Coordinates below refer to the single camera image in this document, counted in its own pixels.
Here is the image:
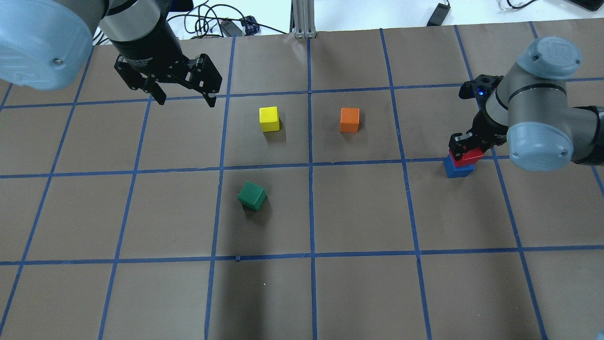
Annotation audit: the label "aluminium frame post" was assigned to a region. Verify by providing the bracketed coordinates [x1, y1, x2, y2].
[290, 0, 317, 39]

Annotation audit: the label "orange wooden block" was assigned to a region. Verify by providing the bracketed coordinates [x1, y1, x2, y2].
[339, 107, 361, 133]

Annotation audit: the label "blue wooden block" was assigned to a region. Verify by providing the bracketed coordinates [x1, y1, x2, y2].
[444, 155, 476, 179]

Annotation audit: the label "green wooden block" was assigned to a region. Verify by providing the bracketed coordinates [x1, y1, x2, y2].
[237, 181, 268, 211]

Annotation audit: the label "red wooden block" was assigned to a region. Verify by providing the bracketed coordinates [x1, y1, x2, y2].
[447, 148, 485, 168]

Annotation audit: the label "black power adapter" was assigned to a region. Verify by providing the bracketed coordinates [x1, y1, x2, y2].
[426, 2, 451, 26]

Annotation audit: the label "yellow wooden block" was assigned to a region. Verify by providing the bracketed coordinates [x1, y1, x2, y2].
[259, 106, 280, 133]

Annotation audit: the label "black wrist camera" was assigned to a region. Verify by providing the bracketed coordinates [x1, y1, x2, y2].
[459, 75, 504, 100]

